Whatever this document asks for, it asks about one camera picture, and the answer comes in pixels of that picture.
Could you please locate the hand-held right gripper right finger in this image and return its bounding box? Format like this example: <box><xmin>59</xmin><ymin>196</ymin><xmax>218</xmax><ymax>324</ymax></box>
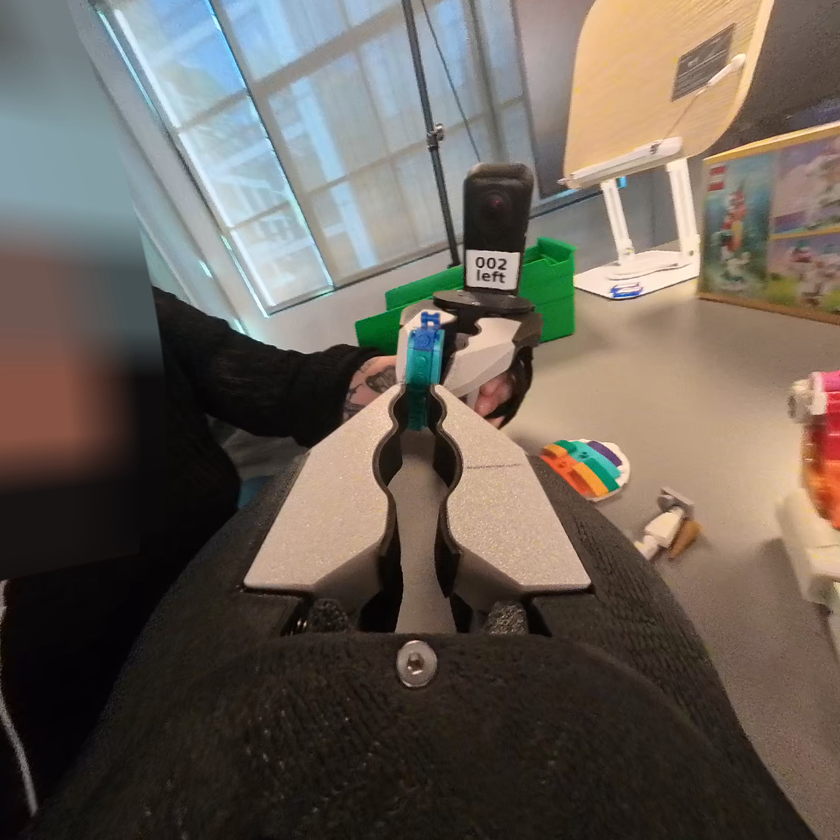
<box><xmin>430</xmin><ymin>384</ymin><xmax>593</xmax><ymax>613</ymax></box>

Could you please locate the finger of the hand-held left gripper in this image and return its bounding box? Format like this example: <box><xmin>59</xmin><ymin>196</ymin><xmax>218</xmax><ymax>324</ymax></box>
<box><xmin>395</xmin><ymin>307</ymin><xmax>460</xmax><ymax>385</ymax></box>
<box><xmin>451</xmin><ymin>319</ymin><xmax>526</xmax><ymax>403</ymax></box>

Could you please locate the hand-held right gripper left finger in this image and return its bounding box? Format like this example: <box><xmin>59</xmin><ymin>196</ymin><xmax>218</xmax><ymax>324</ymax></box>
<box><xmin>243</xmin><ymin>384</ymin><xmax>403</xmax><ymax>597</ymax></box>

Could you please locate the teal and blue lego assembly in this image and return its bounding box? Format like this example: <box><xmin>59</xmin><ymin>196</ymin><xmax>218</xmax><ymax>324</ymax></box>
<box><xmin>403</xmin><ymin>311</ymin><xmax>448</xmax><ymax>432</ymax></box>

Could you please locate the rainbow lego disc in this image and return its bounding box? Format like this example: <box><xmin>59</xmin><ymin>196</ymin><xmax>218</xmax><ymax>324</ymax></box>
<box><xmin>539</xmin><ymin>438</ymin><xmax>632</xmax><ymax>503</ymax></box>

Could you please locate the person's left forearm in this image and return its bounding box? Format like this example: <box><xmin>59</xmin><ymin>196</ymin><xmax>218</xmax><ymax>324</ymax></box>
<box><xmin>152</xmin><ymin>287</ymin><xmax>399</xmax><ymax>448</ymax></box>

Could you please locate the small white lego leg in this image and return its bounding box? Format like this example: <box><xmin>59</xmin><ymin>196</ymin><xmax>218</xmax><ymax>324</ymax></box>
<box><xmin>632</xmin><ymin>486</ymin><xmax>704</xmax><ymax>563</ymax></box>

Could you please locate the lego set box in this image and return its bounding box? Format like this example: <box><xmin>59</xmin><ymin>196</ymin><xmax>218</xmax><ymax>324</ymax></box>
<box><xmin>697</xmin><ymin>121</ymin><xmax>840</xmax><ymax>327</ymax></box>

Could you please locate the white lego unicorn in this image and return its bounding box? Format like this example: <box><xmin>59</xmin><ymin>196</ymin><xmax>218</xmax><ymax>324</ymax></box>
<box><xmin>777</xmin><ymin>369</ymin><xmax>840</xmax><ymax>606</ymax></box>

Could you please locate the person's left hand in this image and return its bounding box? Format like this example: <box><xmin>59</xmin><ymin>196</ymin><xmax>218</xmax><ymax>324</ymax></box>
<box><xmin>474</xmin><ymin>369</ymin><xmax>521</xmax><ymax>424</ymax></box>

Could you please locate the green plastic bin stack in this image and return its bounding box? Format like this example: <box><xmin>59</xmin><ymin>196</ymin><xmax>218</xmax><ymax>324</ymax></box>
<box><xmin>354</xmin><ymin>238</ymin><xmax>578</xmax><ymax>349</ymax></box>

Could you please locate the black tripod pole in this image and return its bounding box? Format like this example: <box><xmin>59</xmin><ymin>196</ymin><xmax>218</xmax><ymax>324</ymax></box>
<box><xmin>399</xmin><ymin>0</ymin><xmax>463</xmax><ymax>269</ymax></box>

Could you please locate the white tablet stand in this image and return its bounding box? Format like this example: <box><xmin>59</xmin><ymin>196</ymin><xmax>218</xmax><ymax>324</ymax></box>
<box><xmin>558</xmin><ymin>138</ymin><xmax>702</xmax><ymax>299</ymax></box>

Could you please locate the wooden oval board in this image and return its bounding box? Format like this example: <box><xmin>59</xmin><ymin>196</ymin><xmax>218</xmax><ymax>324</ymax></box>
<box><xmin>563</xmin><ymin>0</ymin><xmax>777</xmax><ymax>181</ymax></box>

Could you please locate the white charging cable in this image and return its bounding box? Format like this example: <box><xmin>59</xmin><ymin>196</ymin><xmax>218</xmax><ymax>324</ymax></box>
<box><xmin>686</xmin><ymin>52</ymin><xmax>749</xmax><ymax>99</ymax></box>

